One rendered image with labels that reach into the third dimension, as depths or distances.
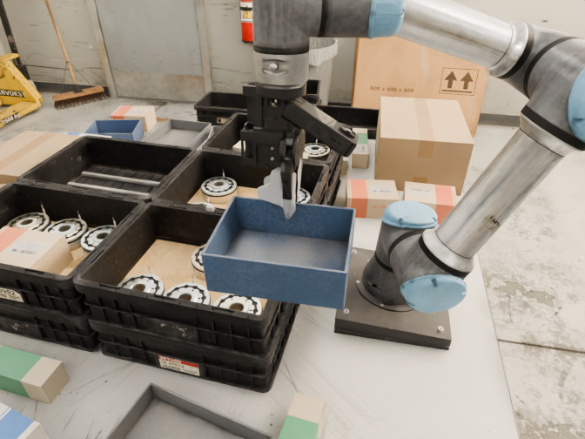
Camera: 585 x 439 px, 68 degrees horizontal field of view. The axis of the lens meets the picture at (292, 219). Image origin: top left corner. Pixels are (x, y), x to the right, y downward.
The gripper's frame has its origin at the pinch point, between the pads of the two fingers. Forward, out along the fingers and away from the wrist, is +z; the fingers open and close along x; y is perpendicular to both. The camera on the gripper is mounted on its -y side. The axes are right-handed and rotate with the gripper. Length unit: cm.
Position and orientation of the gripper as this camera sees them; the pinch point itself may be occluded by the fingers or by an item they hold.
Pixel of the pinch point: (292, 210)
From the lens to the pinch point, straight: 70.7
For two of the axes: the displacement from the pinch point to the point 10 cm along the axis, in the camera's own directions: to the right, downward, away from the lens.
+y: -9.7, -1.3, 1.8
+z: -0.2, 8.6, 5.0
